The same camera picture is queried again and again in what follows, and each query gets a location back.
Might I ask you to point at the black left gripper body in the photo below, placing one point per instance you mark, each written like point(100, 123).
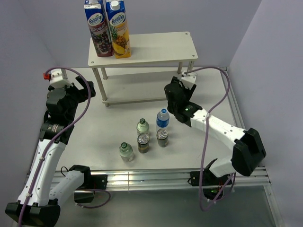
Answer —
point(76, 96)

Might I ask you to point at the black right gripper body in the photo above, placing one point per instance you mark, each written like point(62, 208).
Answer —
point(188, 93)

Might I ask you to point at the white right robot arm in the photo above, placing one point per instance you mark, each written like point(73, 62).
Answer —
point(246, 146)

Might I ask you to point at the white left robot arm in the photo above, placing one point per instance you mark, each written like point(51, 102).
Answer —
point(39, 204)

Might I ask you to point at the beige two-tier shelf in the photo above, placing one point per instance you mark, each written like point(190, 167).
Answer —
point(155, 59)

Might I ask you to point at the dark can right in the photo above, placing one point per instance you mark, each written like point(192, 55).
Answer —
point(162, 137)

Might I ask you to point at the dark can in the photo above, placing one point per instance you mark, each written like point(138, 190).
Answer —
point(162, 137)
point(143, 142)

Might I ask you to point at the Chang soda bottle rear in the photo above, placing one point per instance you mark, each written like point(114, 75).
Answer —
point(143, 127)

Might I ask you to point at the chang soda bottle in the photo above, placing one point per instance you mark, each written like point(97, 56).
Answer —
point(126, 152)
point(143, 127)

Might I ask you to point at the dark can left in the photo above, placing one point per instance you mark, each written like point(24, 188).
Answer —
point(143, 142)

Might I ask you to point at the grape juice carton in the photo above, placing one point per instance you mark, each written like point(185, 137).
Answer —
point(98, 27)

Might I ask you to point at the Chang soda bottle front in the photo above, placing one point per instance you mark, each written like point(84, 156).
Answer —
point(126, 152)

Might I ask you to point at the pineapple juice carton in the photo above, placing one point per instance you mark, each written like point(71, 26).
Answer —
point(118, 28)

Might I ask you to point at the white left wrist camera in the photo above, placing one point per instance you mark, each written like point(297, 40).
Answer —
point(57, 78)

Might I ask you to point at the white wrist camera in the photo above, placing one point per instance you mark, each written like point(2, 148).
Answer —
point(57, 78)
point(188, 79)

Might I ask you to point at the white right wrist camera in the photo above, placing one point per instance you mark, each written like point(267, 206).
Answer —
point(188, 79)

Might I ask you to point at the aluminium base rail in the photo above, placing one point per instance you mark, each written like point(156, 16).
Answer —
point(167, 179)

